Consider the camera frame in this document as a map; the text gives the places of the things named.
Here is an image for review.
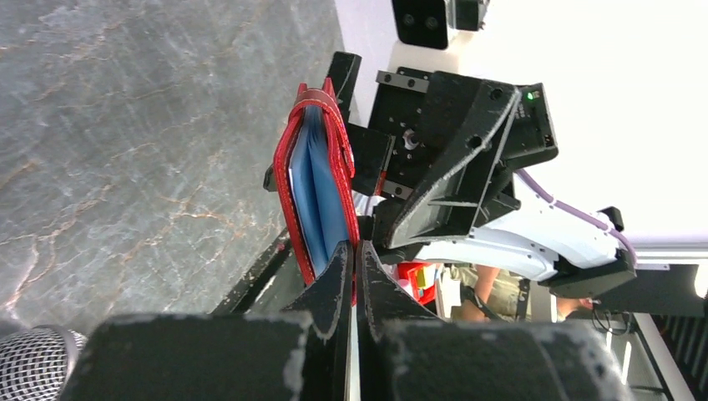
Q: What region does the person in background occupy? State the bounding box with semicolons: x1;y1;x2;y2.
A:
442;264;595;324

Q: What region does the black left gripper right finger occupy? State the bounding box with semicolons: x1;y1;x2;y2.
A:
355;241;633;400

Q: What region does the black microphone with silver grille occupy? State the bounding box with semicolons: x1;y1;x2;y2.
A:
1;325;87;401

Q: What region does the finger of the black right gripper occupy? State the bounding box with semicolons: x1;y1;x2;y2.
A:
384;72;521;249
327;51;362;122

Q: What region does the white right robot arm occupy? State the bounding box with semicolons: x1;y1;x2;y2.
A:
346;67;636;298

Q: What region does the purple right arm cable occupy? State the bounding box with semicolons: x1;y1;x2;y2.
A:
514;167;638;266

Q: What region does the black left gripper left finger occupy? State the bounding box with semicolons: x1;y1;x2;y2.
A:
61;241;354;400

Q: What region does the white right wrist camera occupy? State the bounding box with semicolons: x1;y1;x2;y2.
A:
392;0;490;50

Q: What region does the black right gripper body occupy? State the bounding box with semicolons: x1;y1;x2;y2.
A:
346;68;559;263

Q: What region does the red leather card holder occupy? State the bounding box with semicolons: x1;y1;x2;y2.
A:
273;78;360;285

